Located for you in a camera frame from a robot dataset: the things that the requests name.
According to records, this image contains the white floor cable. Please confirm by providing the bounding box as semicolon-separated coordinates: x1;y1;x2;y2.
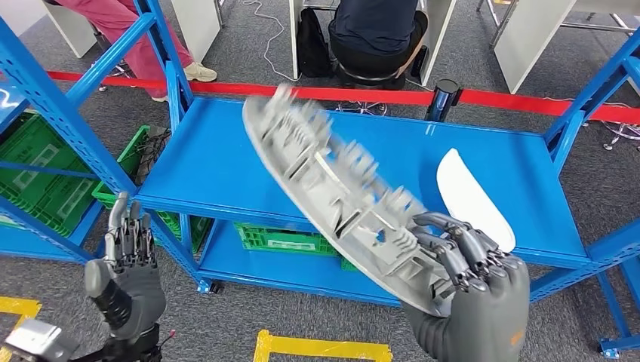
242;0;301;84

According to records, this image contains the dark cable bundle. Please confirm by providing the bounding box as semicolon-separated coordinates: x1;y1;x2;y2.
134;127;171;183

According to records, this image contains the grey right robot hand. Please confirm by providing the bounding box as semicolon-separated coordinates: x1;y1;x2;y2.
399;212;531;362

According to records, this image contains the white curved plastic part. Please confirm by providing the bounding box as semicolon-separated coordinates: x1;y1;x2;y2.
436;147;517;253

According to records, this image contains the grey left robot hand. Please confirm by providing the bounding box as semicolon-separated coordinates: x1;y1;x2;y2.
84;191;167;342

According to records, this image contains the black stool chrome base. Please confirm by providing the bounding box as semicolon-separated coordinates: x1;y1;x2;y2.
334;62;407;118
602;122;640;152

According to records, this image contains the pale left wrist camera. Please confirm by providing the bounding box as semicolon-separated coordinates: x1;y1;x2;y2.
2;318;78;362

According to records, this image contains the office chair chrome base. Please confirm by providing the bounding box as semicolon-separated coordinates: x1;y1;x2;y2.
90;29;136;94

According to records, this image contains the dark barrier post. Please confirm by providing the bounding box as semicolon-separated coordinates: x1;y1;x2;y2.
425;78;461;123

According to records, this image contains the yellow floor tape square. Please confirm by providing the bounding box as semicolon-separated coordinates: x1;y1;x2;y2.
253;330;393;362
0;297;42;351

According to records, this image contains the person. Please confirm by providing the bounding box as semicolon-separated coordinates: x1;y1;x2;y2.
42;0;218;104
327;0;429;81

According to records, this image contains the red barrier tape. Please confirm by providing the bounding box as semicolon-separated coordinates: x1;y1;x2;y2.
47;71;640;126

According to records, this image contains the grey plastic wheel hubcap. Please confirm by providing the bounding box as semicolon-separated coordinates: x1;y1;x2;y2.
242;84;469;318

